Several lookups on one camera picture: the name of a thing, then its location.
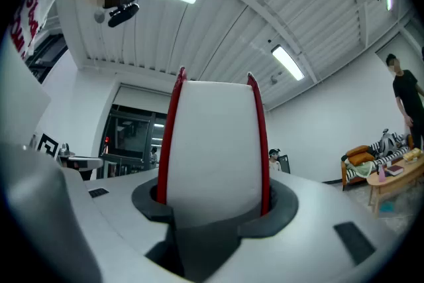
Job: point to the pale green cloth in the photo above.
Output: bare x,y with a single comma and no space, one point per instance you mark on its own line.
361,170

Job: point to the red gold-embossed book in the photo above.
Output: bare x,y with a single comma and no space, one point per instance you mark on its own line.
215,142

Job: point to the black-framed glass window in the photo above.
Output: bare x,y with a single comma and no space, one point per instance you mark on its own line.
129,139

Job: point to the white roller blind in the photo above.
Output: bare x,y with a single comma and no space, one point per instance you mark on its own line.
142,96

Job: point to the black-and-white striped cloth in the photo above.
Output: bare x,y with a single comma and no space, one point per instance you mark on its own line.
394,155

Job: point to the orange armchair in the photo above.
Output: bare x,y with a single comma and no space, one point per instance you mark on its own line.
359,155

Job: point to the oval wooden coffee table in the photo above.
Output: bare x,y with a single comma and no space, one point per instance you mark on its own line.
410,172

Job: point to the yellow snack pack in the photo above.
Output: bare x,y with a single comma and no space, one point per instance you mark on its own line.
412,155

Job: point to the pink bottle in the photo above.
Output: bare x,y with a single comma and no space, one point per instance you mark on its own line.
382,175

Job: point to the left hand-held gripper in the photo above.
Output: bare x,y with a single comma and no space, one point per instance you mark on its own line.
49,146

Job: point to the small maroon book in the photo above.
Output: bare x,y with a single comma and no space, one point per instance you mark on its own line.
395,170

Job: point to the teal crumpled cloth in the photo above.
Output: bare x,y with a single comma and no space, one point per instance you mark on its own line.
387,207

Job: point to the black head-worn camera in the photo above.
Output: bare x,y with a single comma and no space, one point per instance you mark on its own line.
122,16

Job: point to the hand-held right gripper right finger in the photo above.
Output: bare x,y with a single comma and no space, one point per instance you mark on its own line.
314,218

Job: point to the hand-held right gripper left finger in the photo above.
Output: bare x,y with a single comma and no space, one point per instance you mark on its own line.
116,215

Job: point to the black panel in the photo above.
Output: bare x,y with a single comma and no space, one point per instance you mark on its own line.
285,164

